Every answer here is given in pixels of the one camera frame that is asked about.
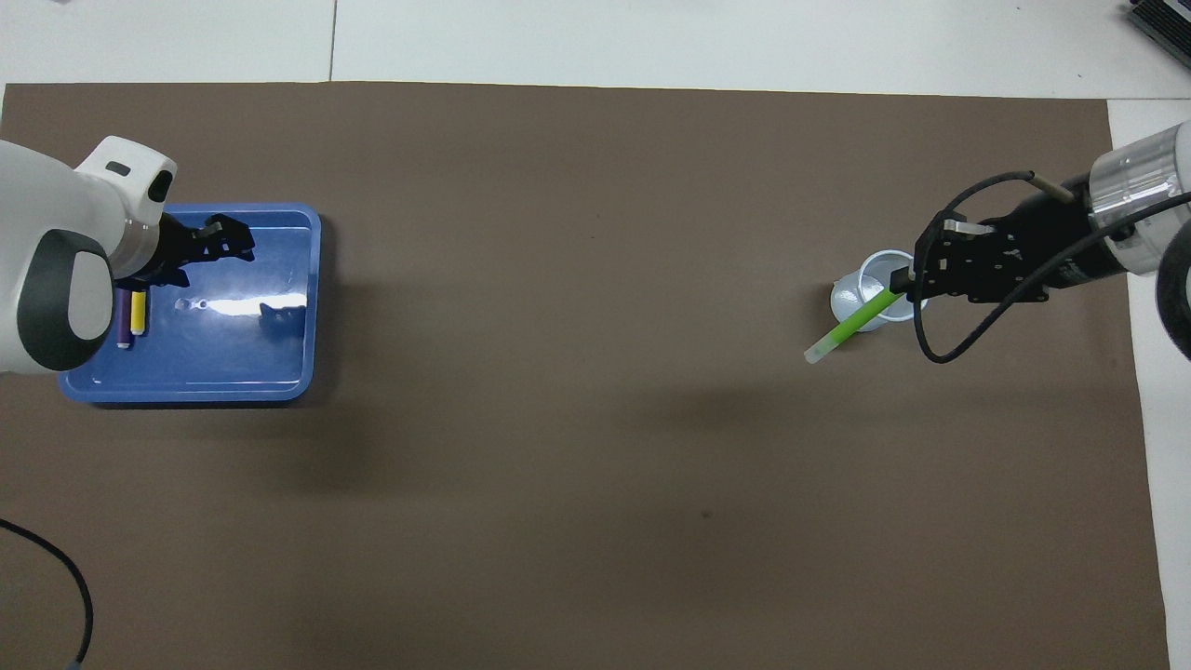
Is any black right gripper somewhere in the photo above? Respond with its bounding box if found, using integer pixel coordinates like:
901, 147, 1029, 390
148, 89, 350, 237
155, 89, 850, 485
889, 184, 1132, 306

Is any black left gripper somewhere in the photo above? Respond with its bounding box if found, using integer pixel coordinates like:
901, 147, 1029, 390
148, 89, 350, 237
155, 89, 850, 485
112, 212, 258, 289

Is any green pen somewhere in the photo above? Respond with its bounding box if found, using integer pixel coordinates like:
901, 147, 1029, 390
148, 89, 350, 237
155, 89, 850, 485
804, 288, 905, 366

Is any blue plastic tray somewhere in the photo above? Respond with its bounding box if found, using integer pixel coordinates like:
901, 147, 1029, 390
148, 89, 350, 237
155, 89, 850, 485
58, 203, 323, 405

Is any clear plastic cup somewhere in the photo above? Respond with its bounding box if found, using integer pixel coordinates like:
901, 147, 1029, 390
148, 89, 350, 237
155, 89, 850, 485
830, 249, 930, 323

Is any dark keyboard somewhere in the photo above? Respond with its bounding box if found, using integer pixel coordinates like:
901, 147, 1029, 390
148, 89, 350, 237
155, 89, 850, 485
1128, 0, 1191, 68

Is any brown table mat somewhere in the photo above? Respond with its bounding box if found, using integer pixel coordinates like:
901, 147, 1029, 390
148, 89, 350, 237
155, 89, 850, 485
0, 82, 1170, 670

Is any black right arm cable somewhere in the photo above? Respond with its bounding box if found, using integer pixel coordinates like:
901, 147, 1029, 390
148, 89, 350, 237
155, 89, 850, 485
912, 170, 1191, 364

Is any black loose cable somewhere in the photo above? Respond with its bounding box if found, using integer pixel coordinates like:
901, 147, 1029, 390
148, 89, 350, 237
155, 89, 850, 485
0, 517, 95, 670

